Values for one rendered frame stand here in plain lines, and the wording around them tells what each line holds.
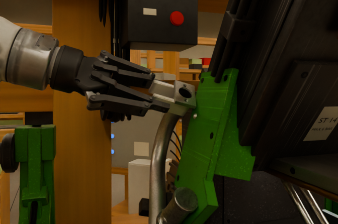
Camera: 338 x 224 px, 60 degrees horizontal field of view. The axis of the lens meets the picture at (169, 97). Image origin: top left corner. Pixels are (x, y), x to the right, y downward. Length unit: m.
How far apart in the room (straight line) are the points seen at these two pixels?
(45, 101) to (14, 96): 0.07
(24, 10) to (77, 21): 10.00
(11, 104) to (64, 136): 0.18
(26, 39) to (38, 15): 10.23
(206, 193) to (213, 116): 0.11
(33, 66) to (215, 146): 0.29
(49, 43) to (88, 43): 0.29
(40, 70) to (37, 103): 0.38
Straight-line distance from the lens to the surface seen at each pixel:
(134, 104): 0.48
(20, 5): 10.82
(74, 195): 0.80
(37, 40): 0.49
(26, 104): 0.86
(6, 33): 0.49
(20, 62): 0.48
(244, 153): 0.47
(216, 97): 0.46
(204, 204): 0.43
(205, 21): 12.16
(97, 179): 0.79
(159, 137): 0.58
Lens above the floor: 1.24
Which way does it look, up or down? 1 degrees down
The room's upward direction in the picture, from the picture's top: straight up
